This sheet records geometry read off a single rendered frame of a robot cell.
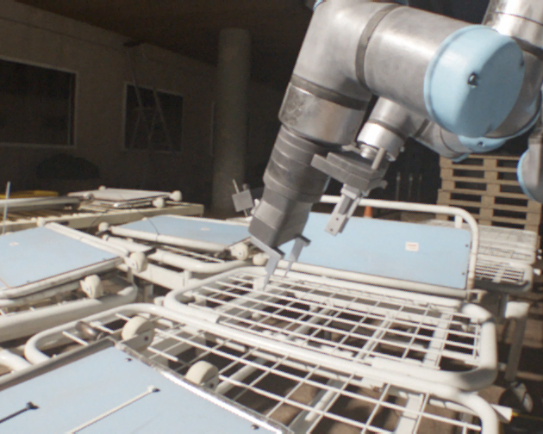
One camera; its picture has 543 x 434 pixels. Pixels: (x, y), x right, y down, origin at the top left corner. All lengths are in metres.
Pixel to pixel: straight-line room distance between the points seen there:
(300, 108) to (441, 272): 1.01
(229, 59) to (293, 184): 6.79
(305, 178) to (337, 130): 0.06
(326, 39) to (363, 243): 1.04
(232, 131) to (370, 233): 5.76
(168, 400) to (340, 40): 0.48
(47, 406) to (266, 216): 0.37
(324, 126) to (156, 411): 0.41
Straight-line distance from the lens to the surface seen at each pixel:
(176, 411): 0.55
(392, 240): 1.35
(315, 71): 0.41
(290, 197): 0.45
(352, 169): 0.41
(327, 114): 0.41
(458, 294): 1.36
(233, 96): 7.06
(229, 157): 6.95
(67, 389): 0.60
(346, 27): 0.40
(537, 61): 0.48
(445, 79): 0.33
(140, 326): 0.74
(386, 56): 0.36
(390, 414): 1.60
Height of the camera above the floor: 0.88
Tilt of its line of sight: 7 degrees down
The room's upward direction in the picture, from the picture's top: 3 degrees clockwise
